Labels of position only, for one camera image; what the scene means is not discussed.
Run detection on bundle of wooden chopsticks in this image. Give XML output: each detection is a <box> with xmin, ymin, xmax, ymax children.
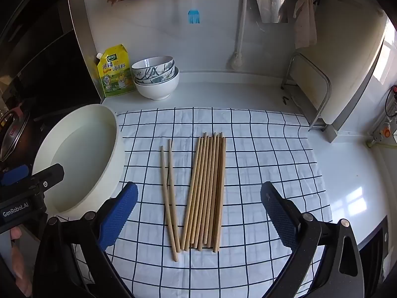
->
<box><xmin>179</xmin><ymin>132</ymin><xmax>228</xmax><ymax>253</ymax></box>

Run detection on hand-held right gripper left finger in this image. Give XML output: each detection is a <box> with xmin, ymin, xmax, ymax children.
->
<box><xmin>33</xmin><ymin>181</ymin><xmax>139</xmax><ymax>298</ymax></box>

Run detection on white black checkered cloth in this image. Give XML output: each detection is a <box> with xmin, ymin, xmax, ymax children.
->
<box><xmin>73</xmin><ymin>107</ymin><xmax>333</xmax><ymax>298</ymax></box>

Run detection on large white bowl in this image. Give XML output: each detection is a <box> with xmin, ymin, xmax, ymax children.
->
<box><xmin>134</xmin><ymin>66</ymin><xmax>180</xmax><ymax>101</ymax></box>

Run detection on yellow seasoning pouch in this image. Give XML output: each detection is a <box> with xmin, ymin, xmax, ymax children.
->
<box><xmin>95</xmin><ymin>44</ymin><xmax>136</xmax><ymax>98</ymax></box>

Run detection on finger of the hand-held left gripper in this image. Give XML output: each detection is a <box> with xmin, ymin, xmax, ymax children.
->
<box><xmin>29</xmin><ymin>163</ymin><xmax>65</xmax><ymax>194</ymax></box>
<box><xmin>0</xmin><ymin>165</ymin><xmax>31</xmax><ymax>186</ymax></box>

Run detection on white cutting board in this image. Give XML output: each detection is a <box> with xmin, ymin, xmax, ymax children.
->
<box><xmin>287</xmin><ymin>4</ymin><xmax>389</xmax><ymax>126</ymax></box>

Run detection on beige rag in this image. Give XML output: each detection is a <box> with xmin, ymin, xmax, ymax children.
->
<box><xmin>293</xmin><ymin>0</ymin><xmax>318</xmax><ymax>49</ymax></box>

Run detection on white long-handled dish brush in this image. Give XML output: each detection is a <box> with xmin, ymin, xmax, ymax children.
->
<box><xmin>229</xmin><ymin>0</ymin><xmax>249</xmax><ymax>69</ymax></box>

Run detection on wall power socket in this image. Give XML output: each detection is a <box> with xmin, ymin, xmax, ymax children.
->
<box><xmin>367</xmin><ymin>85</ymin><xmax>397</xmax><ymax>149</ymax></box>

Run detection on metal board rack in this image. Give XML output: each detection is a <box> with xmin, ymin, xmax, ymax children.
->
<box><xmin>281</xmin><ymin>52</ymin><xmax>332</xmax><ymax>131</ymax></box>

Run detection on dark pot with lid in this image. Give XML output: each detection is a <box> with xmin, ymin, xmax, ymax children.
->
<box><xmin>0</xmin><ymin>106</ymin><xmax>32</xmax><ymax>162</ymax></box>

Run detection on long wooden chopstick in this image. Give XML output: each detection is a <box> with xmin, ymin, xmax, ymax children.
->
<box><xmin>167</xmin><ymin>139</ymin><xmax>182</xmax><ymax>253</ymax></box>
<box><xmin>160</xmin><ymin>145</ymin><xmax>179</xmax><ymax>262</ymax></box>

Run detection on cream round pan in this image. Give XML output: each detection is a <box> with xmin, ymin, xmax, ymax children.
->
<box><xmin>32</xmin><ymin>104</ymin><xmax>125</xmax><ymax>222</ymax></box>

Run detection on person's left hand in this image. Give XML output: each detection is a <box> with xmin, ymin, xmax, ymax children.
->
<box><xmin>0</xmin><ymin>226</ymin><xmax>33</xmax><ymax>298</ymax></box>

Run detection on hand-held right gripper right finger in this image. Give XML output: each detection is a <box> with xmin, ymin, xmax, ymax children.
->
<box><xmin>260</xmin><ymin>181</ymin><xmax>365</xmax><ymax>298</ymax></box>

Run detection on floral patterned bowl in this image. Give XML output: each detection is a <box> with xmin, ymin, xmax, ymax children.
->
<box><xmin>133</xmin><ymin>62</ymin><xmax>177</xmax><ymax>85</ymax></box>
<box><xmin>131</xmin><ymin>55</ymin><xmax>175</xmax><ymax>77</ymax></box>

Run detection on metal cleaver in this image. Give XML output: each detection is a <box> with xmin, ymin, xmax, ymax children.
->
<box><xmin>252</xmin><ymin>0</ymin><xmax>286</xmax><ymax>24</ymax></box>

